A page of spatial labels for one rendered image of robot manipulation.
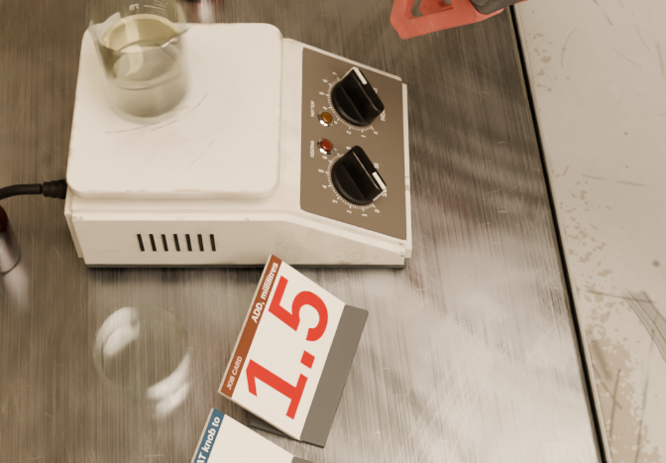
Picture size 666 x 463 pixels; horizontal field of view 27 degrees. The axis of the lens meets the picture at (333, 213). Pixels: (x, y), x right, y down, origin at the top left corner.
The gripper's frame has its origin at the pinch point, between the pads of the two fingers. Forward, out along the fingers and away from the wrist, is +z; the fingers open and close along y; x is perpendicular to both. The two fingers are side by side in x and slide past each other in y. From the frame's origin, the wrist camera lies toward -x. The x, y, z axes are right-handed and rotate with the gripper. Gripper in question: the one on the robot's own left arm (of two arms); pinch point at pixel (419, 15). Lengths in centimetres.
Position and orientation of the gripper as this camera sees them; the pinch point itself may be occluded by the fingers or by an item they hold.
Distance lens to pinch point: 79.8
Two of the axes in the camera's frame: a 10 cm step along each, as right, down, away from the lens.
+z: -5.0, 4.4, 7.5
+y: -6.8, 3.4, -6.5
